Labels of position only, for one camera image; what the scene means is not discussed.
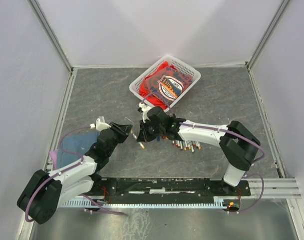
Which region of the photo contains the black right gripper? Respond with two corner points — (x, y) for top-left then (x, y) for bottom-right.
(137, 118), (164, 144)

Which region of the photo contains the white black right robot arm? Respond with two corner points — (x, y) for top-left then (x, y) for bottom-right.
(137, 103), (265, 196)

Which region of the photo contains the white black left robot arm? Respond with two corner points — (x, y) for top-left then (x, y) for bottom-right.
(17, 119), (133, 224)

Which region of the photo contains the red printed cloth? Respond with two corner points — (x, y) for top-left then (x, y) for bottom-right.
(139, 61), (193, 110)

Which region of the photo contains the blue pink cloth pile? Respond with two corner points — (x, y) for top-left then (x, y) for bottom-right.
(49, 131), (99, 170)

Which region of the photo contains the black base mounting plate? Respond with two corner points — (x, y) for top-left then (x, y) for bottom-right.
(86, 177), (251, 197)

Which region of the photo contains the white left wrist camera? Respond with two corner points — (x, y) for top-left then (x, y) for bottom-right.
(90, 116), (111, 132)

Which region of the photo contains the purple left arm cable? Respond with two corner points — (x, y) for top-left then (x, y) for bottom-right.
(24, 126), (97, 223)

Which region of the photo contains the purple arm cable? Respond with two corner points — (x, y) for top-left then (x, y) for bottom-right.
(141, 91), (266, 163)
(24, 126), (97, 223)

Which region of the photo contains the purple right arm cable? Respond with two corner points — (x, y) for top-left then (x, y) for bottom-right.
(141, 91), (266, 163)

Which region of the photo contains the white slotted cable duct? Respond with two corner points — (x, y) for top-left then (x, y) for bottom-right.
(59, 197), (230, 209)

